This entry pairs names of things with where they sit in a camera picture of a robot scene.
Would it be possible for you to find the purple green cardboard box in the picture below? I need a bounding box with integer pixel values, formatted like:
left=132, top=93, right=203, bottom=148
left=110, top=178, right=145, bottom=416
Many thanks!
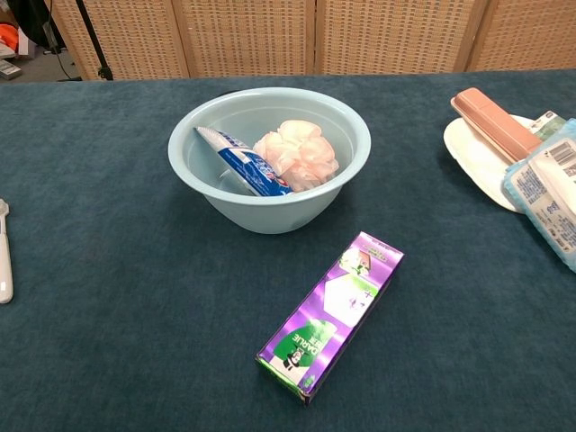
left=255, top=230, right=405, bottom=407

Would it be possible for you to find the orange cloth item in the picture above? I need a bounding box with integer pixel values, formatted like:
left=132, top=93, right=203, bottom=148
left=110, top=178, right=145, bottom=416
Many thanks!
left=0, top=22, right=19, bottom=55

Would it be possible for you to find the small green white packet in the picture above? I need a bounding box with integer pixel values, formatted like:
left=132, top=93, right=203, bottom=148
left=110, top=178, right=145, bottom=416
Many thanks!
left=529, top=110, right=567, bottom=140

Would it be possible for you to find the pink mesh bath sponge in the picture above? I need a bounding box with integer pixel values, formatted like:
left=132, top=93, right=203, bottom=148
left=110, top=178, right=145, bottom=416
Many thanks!
left=252, top=120, right=340, bottom=192

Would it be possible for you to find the white toothbrush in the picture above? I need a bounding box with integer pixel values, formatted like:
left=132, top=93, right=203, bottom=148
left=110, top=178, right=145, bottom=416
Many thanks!
left=0, top=198, right=14, bottom=304

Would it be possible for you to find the blue white toothpaste tube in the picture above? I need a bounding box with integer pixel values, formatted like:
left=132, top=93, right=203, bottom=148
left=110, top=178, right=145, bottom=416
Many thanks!
left=193, top=126, right=294, bottom=198

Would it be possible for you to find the white round plate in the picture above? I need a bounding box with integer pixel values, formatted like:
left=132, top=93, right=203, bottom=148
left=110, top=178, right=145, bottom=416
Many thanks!
left=443, top=113, right=541, bottom=214

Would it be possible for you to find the blue plastic package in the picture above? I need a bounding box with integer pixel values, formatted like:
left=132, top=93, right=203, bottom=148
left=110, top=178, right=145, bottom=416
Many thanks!
left=501, top=118, right=576, bottom=274

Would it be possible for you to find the black tripod stand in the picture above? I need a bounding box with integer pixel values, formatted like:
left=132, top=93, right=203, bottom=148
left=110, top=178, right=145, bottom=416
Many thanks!
left=74, top=0, right=114, bottom=81

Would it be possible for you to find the wicker folding screen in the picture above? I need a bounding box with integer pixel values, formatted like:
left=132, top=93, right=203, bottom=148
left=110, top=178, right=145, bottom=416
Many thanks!
left=44, top=0, right=576, bottom=81

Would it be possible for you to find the black floor cable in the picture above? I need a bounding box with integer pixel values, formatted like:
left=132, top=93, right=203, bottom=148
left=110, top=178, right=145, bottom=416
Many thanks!
left=53, top=42, right=83, bottom=81

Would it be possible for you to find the light blue plastic bowl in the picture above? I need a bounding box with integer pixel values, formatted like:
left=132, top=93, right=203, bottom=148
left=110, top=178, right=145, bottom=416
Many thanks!
left=167, top=86, right=373, bottom=236

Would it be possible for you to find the dark blue table mat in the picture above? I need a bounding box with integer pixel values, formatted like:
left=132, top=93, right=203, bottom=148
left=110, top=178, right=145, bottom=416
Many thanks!
left=0, top=69, right=576, bottom=432

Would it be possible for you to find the pink toothbrush travel case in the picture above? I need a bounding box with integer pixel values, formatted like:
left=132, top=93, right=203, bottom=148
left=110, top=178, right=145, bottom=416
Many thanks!
left=450, top=87, right=544, bottom=165

